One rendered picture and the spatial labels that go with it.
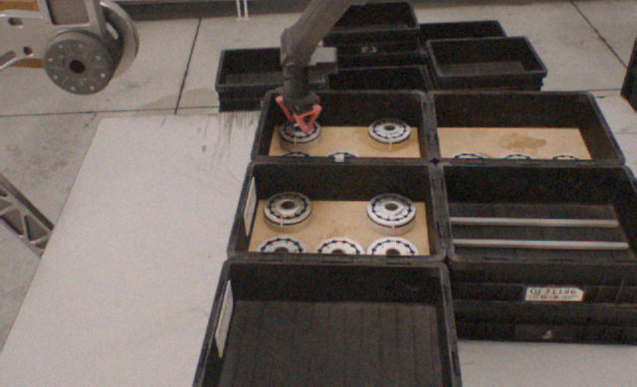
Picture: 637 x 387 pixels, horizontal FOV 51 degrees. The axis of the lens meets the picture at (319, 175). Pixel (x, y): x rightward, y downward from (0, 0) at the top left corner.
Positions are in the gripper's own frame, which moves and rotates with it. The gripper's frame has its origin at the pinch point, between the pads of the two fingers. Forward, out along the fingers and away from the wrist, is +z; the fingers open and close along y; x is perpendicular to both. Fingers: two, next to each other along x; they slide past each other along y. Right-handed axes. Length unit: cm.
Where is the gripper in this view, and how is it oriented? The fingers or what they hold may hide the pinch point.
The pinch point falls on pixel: (300, 124)
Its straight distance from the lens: 166.0
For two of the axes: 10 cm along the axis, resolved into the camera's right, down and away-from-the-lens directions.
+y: -5.5, -4.9, 6.8
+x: -8.4, 3.6, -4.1
